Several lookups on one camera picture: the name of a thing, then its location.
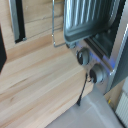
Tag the black dish rack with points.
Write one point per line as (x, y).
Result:
(110, 43)

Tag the white radiator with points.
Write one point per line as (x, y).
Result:
(122, 111)

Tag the grey oven knob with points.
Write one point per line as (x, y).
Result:
(83, 56)
(97, 73)

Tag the blue black-padded gripper finger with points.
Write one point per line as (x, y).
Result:
(2, 50)

